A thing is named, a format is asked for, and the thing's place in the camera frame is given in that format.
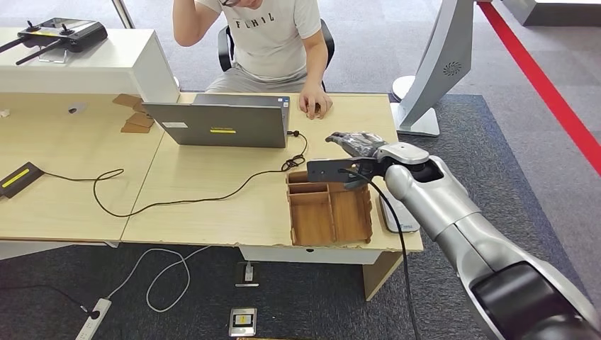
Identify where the black remote controller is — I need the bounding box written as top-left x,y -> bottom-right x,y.
0,18 -> 109,67

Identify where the wooden compartment tray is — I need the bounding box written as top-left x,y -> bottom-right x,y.
286,169 -> 373,247

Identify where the light wood desk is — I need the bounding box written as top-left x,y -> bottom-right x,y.
120,91 -> 425,302
0,91 -> 166,261

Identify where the dark grey floor rug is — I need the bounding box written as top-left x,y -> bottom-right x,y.
0,91 -> 592,340

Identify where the floor socket with white plug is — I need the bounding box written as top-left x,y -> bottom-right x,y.
234,261 -> 260,288

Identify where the clear controller stand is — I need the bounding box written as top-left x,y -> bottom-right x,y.
38,48 -> 70,64

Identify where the black laptop power cable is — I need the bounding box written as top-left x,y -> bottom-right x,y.
43,130 -> 310,219

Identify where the white round base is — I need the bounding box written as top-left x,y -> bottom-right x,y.
391,74 -> 418,102

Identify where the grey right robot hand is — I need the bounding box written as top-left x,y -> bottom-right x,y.
325,131 -> 391,159

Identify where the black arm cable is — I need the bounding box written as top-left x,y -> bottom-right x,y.
339,169 -> 422,340

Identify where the person's left hand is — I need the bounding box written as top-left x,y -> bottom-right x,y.
298,84 -> 334,120

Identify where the white power strip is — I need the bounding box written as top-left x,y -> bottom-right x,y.
74,297 -> 113,340

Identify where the white grey platform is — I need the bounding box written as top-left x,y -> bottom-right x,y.
501,0 -> 601,28

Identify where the black office chair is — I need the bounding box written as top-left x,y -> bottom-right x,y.
217,18 -> 336,92

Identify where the grey laptop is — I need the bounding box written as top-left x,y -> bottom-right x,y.
142,93 -> 291,149

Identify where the white counter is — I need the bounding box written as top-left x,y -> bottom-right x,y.
0,28 -> 181,105

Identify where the silver kiosk stand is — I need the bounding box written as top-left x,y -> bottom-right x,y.
391,0 -> 476,138

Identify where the black power brick yellow label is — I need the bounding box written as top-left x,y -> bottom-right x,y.
0,161 -> 46,200

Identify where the grey card reader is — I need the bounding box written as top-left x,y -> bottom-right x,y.
379,194 -> 421,234

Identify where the person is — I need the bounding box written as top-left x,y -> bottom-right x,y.
172,0 -> 335,120

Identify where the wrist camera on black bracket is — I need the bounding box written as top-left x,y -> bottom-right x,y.
306,157 -> 388,185

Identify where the metal pole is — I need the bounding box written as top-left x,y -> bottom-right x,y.
111,0 -> 137,30

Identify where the black floor cable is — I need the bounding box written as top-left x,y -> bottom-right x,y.
0,283 -> 91,314

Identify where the silver floor socket box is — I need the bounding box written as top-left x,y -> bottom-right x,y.
228,307 -> 258,339

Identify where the white floor cable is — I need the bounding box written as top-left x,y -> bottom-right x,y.
104,246 -> 212,314

